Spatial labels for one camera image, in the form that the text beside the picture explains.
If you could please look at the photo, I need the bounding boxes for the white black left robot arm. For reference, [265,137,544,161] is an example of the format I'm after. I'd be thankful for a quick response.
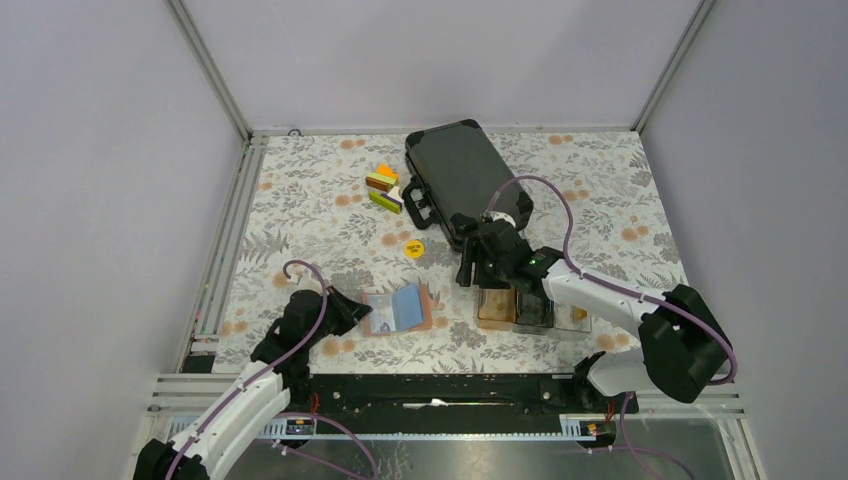
[132,286,372,479]

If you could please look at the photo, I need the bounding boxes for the yellow round token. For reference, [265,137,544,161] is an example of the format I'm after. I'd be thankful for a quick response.
[404,240,425,259]

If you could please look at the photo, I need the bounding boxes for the floral patterned table mat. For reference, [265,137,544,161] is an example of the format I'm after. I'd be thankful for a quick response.
[212,132,686,374]

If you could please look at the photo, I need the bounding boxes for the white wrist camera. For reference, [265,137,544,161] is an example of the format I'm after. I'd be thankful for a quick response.
[290,270,323,293]
[481,211,516,228]

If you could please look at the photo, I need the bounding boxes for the aluminium frame rail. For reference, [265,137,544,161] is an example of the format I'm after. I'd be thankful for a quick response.
[176,131,268,372]

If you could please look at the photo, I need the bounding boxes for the clear acrylic card organizer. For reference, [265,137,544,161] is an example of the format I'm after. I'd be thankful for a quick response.
[476,288,592,341]

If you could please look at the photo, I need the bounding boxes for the yellow card in organizer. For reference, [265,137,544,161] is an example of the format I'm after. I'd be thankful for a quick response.
[571,306,588,324]

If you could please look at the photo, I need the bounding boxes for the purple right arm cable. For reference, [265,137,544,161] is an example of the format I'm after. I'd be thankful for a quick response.
[486,174,739,388]

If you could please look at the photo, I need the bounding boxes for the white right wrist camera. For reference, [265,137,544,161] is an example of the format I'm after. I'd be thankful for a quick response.
[481,211,516,228]

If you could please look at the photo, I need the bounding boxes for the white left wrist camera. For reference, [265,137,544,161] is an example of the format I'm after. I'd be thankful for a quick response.
[290,270,323,293]

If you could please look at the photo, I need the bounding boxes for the pink leather card holder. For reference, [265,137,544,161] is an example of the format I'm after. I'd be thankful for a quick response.
[363,284,433,337]

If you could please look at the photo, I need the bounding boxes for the dark grey hard case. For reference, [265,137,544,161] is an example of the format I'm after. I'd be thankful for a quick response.
[402,119,514,253]

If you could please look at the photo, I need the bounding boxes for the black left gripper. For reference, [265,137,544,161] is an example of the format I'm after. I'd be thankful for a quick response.
[304,285,370,347]

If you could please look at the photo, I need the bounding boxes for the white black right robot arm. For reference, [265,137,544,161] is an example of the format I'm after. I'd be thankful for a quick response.
[456,218,738,412]

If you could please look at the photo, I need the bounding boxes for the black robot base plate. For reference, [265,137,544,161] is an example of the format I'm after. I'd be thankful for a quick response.
[285,373,639,436]

